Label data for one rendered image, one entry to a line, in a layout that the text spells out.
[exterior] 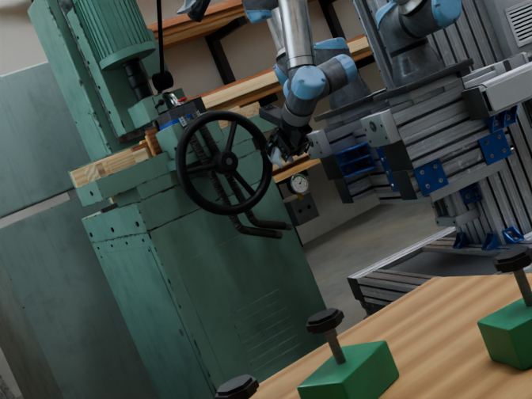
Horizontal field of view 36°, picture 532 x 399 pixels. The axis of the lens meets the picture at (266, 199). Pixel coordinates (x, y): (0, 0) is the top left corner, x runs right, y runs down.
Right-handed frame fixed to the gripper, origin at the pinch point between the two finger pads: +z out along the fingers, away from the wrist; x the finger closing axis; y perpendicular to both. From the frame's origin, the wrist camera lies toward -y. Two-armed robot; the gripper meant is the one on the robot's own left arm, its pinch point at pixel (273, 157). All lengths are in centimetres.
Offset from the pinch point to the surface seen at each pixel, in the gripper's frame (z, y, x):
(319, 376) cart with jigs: -85, 72, -68
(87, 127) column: 43, -61, -22
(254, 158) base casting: 20.1, -12.6, 7.2
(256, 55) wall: 216, -186, 177
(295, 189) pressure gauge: 21.4, 1.9, 12.8
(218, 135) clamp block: 6.6, -16.9, -5.7
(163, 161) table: 15.2, -21.1, -20.3
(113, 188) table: 16.0, -19.7, -37.1
